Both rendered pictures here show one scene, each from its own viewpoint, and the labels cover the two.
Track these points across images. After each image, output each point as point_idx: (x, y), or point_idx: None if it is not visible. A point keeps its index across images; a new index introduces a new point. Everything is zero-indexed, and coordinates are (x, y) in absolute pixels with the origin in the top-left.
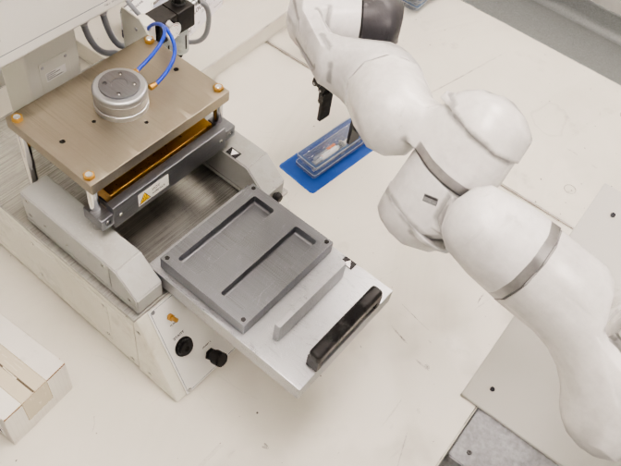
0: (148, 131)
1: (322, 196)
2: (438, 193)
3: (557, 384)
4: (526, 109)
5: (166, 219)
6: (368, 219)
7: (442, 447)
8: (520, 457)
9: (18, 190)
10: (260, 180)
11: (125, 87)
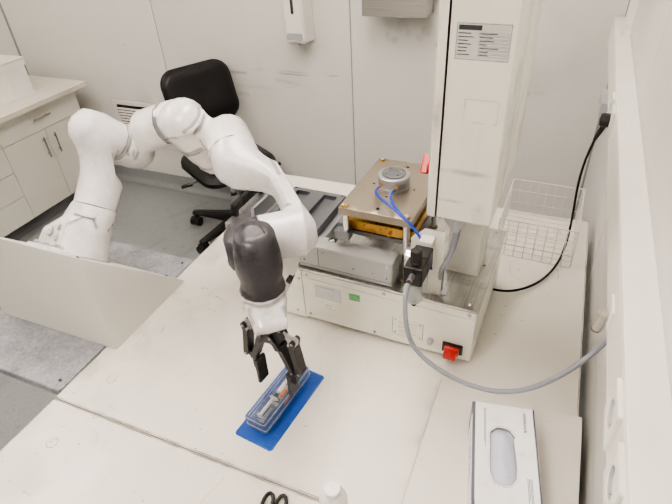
0: (369, 179)
1: (283, 363)
2: None
3: (129, 267)
4: None
5: (360, 236)
6: (244, 357)
7: (196, 261)
8: (154, 267)
9: (448, 227)
10: None
11: (389, 172)
